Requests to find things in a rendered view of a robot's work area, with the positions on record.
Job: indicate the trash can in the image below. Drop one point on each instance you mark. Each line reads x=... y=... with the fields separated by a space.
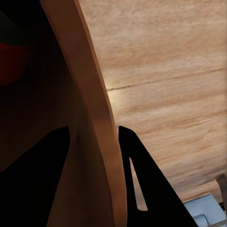
x=64 y=86

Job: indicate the sofa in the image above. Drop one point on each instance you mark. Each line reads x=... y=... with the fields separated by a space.
x=205 y=210

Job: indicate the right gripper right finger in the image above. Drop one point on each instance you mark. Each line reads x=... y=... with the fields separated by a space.
x=165 y=209

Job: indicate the can of soda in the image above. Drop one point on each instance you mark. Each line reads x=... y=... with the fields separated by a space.
x=20 y=22
x=15 y=61

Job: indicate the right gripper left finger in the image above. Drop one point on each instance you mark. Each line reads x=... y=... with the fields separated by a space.
x=28 y=186

